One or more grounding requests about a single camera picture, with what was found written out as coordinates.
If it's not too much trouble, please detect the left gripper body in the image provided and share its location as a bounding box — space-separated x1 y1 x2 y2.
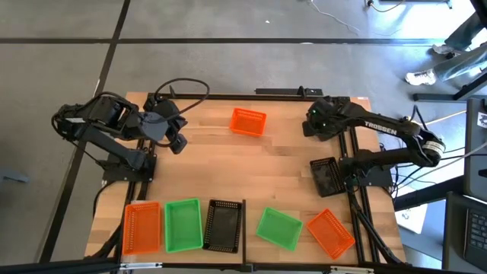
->
138 97 183 142

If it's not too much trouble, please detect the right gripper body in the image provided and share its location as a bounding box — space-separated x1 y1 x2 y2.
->
303 97 351 142

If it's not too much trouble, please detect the small black plastic basket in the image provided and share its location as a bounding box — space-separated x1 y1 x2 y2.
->
309 156 348 199

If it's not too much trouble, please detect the small orange plastic basket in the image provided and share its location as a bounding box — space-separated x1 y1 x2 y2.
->
228 107 268 138
305 207 356 261

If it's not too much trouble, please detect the large green plastic basket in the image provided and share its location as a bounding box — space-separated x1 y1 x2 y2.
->
164 197 205 254

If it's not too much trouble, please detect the large orange plastic basket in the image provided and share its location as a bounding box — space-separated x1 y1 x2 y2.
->
122 201 162 256

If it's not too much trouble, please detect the large black plastic basket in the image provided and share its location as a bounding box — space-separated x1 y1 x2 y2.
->
202 199 244 254

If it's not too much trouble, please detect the small green plastic basket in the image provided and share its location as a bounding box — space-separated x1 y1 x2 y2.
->
255 206 304 253

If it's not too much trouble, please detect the black mounting bar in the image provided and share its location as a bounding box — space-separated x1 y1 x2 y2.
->
254 88 324 97

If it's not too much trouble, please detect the person's shoe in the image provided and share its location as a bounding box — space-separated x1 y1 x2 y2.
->
404 68 438 87
431 43 457 59

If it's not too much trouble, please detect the black desk base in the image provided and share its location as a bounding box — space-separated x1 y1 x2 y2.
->
412 72 487 103

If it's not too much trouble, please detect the black desk support bar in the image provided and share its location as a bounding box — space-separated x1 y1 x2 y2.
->
393 175 466 212

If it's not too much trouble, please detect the white paper sheet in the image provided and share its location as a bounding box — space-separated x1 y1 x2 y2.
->
394 204 430 235

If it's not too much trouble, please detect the silver aluminium bar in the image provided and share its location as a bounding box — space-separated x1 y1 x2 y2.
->
329 266 376 273
119 262 164 271

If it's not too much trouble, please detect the person's leg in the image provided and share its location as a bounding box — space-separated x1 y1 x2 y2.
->
432 44 487 83
443 11 487 53

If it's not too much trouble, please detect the grey computer monitor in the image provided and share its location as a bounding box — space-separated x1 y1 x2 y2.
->
463 97 487 202

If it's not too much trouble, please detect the black laptop computer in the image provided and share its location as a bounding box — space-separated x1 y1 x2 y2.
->
442 191 487 272

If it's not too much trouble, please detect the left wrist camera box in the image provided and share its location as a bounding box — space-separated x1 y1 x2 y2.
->
168 132 189 155

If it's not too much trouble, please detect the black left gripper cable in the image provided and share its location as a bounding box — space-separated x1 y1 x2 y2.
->
153 77 211 115

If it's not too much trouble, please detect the black aluminium table frame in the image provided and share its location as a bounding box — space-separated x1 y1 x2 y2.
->
84 92 408 274

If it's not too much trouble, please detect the white floor cable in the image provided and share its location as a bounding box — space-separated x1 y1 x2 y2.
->
308 0 361 34

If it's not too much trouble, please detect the yellow cable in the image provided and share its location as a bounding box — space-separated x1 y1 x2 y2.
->
412 110 468 129

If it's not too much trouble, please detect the black plug floor cable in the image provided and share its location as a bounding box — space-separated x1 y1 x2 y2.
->
364 0 406 13

